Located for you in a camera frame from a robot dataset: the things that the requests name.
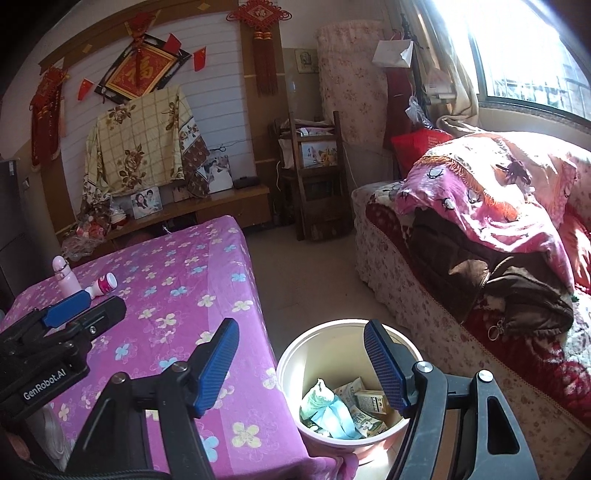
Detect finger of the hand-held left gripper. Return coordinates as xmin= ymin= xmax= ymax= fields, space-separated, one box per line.
xmin=39 ymin=291 xmax=93 ymax=329
xmin=65 ymin=295 xmax=126 ymax=344

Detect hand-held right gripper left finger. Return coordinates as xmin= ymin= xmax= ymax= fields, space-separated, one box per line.
xmin=67 ymin=318 xmax=241 ymax=480

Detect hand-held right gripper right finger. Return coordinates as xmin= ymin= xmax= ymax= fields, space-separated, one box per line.
xmin=363 ymin=319 xmax=541 ymax=480

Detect rainbow print carton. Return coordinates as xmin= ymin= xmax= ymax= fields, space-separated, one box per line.
xmin=353 ymin=390 xmax=393 ymax=416

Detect light blue wipes packet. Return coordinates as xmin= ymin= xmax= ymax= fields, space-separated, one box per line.
xmin=307 ymin=401 xmax=365 ymax=439

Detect white trash bin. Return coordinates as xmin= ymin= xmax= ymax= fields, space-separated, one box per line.
xmin=276 ymin=319 xmax=424 ymax=466

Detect pink water bottle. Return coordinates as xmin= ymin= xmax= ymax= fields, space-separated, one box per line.
xmin=52 ymin=256 xmax=88 ymax=296

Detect white bottle pink label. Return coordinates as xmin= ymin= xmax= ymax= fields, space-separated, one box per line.
xmin=84 ymin=272 xmax=118 ymax=298

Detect white plastic bag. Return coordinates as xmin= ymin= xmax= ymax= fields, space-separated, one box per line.
xmin=32 ymin=406 xmax=70 ymax=462

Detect floral covered sofa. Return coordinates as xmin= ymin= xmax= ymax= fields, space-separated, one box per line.
xmin=351 ymin=131 xmax=591 ymax=480

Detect plastic wrapped items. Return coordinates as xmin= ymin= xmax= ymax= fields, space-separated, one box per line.
xmin=62 ymin=203 xmax=114 ymax=261

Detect grey refrigerator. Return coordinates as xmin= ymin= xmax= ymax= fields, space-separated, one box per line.
xmin=0 ymin=159 xmax=24 ymax=301

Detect framed couple photo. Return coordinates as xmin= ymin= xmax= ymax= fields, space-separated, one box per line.
xmin=130 ymin=186 xmax=162 ymax=219

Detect brown jacket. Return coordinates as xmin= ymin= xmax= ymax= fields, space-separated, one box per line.
xmin=411 ymin=208 xmax=575 ymax=340

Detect wooden cabinet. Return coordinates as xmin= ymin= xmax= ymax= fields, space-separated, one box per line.
xmin=58 ymin=184 xmax=271 ymax=250

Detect yellow floral cloth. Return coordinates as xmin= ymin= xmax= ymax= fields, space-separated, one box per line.
xmin=82 ymin=85 xmax=211 ymax=217

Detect wedding photo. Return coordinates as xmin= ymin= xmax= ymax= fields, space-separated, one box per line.
xmin=196 ymin=154 xmax=234 ymax=193

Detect red hanging decoration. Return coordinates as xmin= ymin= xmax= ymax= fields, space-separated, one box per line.
xmin=30 ymin=67 xmax=70 ymax=167

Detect pink blanket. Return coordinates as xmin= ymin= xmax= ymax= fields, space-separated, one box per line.
xmin=394 ymin=131 xmax=578 ymax=291

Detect dark wooden shelf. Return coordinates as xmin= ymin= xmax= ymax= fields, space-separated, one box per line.
xmin=272 ymin=111 xmax=354 ymax=241

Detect red bag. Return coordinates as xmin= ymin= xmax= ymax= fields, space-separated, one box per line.
xmin=390 ymin=129 xmax=455 ymax=178

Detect red gold framed plaque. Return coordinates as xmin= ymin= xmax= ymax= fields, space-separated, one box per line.
xmin=95 ymin=32 xmax=192 ymax=104

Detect floral covered tall appliance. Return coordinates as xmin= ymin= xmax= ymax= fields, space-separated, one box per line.
xmin=316 ymin=21 xmax=391 ymax=151

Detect beige curtain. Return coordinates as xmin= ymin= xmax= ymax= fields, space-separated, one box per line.
xmin=402 ymin=0 xmax=485 ymax=134

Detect white paper bag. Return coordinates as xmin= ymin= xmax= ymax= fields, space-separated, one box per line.
xmin=372 ymin=39 xmax=414 ymax=69

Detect red knot ornament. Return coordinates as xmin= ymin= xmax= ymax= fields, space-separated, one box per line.
xmin=226 ymin=0 xmax=294 ymax=97

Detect window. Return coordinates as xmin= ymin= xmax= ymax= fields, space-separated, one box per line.
xmin=416 ymin=0 xmax=591 ymax=125

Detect small wall picture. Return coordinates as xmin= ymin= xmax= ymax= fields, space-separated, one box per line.
xmin=295 ymin=48 xmax=319 ymax=73

